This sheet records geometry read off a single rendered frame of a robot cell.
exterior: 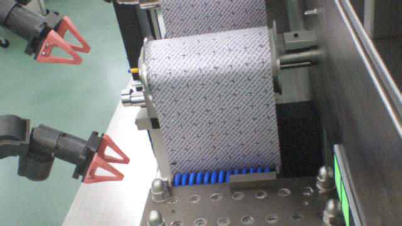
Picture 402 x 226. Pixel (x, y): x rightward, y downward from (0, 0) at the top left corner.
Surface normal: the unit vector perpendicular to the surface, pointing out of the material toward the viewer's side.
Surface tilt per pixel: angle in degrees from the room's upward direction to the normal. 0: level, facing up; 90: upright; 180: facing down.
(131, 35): 90
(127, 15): 90
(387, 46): 0
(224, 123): 90
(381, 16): 90
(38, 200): 0
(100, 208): 0
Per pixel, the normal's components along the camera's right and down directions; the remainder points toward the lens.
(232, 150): -0.08, 0.52
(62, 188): -0.17, -0.85
